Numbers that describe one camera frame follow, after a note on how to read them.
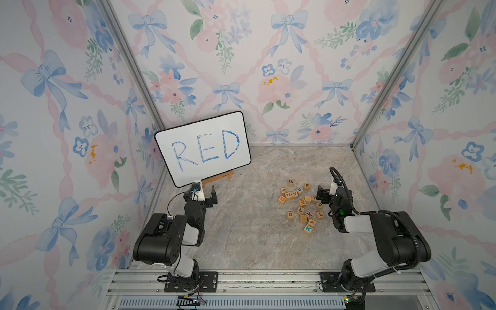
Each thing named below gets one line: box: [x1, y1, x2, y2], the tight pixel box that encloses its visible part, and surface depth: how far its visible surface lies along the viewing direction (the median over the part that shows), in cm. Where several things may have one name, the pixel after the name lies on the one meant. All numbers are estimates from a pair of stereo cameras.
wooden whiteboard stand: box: [201, 170, 235, 188], surface depth 102 cm
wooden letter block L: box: [316, 210, 325, 220], surface depth 92 cm
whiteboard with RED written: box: [155, 111, 252, 188], surface depth 94 cm
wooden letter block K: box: [303, 224, 314, 236], surface depth 87 cm
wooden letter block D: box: [286, 211, 295, 221], surface depth 91 cm
